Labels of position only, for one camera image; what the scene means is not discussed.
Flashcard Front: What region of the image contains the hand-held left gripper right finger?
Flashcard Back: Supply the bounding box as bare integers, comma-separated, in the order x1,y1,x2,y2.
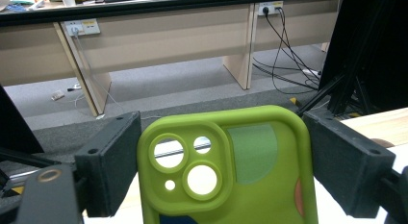
302,108,396,219

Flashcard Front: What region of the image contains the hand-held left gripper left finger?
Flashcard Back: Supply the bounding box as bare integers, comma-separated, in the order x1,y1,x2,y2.
74,112,142,218

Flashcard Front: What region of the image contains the green clown phone case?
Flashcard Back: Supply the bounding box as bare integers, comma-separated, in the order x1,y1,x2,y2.
137,104,319,224

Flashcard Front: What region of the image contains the small white floor item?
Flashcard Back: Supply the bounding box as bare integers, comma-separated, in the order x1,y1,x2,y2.
50,89,65,102

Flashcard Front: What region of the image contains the white power strip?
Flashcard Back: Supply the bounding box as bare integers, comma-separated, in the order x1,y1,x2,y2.
301,67,322,77

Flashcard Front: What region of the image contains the black stand leg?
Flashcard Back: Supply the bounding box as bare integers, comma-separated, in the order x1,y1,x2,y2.
0,85,45,155

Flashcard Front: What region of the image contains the black curtain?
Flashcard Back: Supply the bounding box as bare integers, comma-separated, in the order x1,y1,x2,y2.
320,0,408,114

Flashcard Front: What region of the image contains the beige wooden office desk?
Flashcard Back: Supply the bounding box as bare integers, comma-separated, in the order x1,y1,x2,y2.
0,0,342,117

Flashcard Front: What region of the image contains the black metal stand frame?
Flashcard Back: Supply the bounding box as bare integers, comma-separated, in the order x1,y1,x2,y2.
296,0,386,117

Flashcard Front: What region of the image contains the white yellow-labelled wall socket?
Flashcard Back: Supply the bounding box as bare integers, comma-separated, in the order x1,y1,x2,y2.
63,18,101,37

